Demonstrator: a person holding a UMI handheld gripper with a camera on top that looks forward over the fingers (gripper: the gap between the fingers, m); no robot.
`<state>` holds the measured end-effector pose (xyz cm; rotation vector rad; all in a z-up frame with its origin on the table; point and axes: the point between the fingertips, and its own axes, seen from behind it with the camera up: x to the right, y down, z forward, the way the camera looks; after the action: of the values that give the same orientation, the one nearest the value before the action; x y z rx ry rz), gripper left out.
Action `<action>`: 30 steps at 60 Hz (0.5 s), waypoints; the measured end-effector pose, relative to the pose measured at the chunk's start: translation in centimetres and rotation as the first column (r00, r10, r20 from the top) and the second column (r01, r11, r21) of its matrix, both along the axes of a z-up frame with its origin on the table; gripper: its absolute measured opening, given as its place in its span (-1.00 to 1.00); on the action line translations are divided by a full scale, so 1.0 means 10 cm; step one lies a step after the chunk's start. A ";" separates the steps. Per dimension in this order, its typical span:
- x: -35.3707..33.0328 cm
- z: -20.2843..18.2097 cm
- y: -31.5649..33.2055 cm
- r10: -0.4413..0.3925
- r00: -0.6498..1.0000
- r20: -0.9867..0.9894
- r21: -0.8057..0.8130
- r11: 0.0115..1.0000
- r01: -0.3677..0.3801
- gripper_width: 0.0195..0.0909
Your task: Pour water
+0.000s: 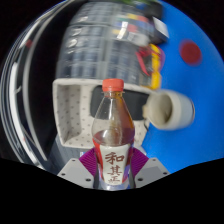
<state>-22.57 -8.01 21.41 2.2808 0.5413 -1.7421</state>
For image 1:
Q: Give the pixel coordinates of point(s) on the black box with white label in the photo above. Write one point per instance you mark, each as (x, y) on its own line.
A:
(160, 29)

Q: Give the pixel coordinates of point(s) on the white and grey mug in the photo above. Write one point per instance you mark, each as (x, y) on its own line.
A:
(178, 111)

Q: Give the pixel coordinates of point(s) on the clear bottle with red cap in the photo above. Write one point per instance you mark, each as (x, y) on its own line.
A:
(113, 160)

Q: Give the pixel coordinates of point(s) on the white perforated tray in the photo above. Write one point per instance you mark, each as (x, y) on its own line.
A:
(71, 113)

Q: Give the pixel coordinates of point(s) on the black zip case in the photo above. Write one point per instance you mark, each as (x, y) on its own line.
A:
(138, 100)

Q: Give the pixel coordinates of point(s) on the flat black case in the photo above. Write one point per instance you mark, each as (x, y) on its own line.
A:
(153, 9)

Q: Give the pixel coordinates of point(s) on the clear organizer with coloured parts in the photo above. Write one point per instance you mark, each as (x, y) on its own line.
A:
(131, 26)

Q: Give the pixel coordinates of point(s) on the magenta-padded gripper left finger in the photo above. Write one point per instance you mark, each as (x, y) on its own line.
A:
(75, 173)

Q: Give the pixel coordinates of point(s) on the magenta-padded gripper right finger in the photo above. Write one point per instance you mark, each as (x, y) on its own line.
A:
(151, 172)

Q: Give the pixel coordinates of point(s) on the yellow multimeter with red leads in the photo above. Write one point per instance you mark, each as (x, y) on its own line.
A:
(155, 66)

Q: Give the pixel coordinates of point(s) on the flat round red coaster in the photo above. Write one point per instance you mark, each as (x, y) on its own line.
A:
(190, 52)

